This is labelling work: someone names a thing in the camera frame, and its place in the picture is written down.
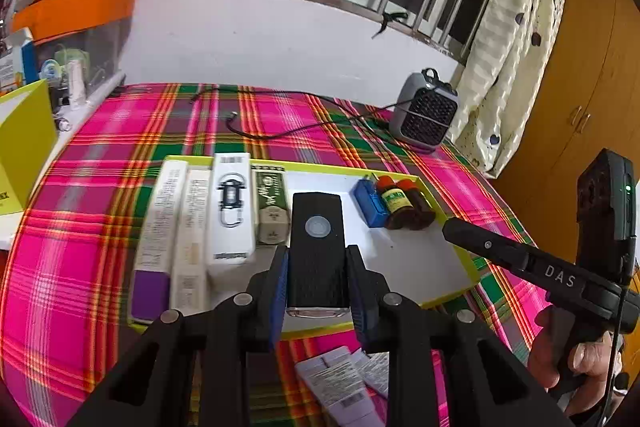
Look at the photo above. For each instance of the white side shelf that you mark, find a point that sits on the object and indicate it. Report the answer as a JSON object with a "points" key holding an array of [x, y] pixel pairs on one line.
{"points": [[12, 232]]}

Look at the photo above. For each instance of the brown bottle yellow label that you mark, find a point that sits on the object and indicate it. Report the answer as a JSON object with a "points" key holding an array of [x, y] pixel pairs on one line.
{"points": [[395, 202], [420, 212]]}

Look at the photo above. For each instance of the person's right hand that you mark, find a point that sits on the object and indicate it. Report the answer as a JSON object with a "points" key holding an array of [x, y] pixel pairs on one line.
{"points": [[595, 359]]}

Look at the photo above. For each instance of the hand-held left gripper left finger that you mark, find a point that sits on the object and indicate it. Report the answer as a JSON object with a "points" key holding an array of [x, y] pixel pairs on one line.
{"points": [[281, 297]]}

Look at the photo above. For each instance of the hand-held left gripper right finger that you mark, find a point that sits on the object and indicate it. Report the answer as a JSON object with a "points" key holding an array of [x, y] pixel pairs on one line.
{"points": [[357, 312]]}

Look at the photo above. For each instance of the yellow-green deep box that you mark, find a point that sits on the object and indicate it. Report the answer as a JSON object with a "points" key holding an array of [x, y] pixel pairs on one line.
{"points": [[25, 147]]}

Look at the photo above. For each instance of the grey desk heater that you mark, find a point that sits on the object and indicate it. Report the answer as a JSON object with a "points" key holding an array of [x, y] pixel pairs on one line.
{"points": [[425, 117]]}

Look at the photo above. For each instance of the blue charger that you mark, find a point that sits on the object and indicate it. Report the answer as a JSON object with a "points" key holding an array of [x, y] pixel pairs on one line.
{"points": [[372, 207]]}

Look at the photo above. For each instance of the long cream box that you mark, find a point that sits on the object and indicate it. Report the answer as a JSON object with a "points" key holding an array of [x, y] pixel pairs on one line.
{"points": [[192, 237]]}

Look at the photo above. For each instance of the wooden wardrobe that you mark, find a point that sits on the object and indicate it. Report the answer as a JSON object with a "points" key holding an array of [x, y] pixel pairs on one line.
{"points": [[575, 82]]}

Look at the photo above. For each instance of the clear bin orange lid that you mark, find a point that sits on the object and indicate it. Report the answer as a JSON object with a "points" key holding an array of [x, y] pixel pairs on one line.
{"points": [[75, 7]]}

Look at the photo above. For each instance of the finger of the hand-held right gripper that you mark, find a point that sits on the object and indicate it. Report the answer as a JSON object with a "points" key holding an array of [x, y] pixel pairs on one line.
{"points": [[480, 242]]}

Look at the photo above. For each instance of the plaid tablecloth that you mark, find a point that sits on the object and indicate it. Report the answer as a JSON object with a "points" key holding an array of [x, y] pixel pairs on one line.
{"points": [[100, 207]]}

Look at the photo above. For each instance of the lavender cosmetic tube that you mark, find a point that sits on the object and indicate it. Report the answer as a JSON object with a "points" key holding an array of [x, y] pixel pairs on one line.
{"points": [[375, 372], [335, 387]]}

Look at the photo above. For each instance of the green patterned box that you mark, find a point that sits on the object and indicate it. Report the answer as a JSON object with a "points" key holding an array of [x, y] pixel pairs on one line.
{"points": [[272, 207]]}

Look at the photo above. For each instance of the cream dotted curtain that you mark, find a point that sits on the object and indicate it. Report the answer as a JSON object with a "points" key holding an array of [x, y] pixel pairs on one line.
{"points": [[510, 57]]}

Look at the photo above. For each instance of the white blue carton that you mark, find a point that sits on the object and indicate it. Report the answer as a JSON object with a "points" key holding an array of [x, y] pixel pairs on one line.
{"points": [[15, 67]]}

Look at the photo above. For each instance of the white carabiner picture box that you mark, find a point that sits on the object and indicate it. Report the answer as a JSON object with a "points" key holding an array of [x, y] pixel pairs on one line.
{"points": [[230, 207]]}

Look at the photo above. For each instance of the long white purple box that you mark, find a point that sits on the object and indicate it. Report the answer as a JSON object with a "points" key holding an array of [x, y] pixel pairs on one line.
{"points": [[160, 227]]}

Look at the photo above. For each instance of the black power bank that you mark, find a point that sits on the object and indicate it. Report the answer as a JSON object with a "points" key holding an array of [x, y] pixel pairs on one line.
{"points": [[317, 267]]}

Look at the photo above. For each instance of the yellow-green shallow tray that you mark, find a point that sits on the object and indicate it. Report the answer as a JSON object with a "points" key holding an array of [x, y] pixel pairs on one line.
{"points": [[410, 257]]}

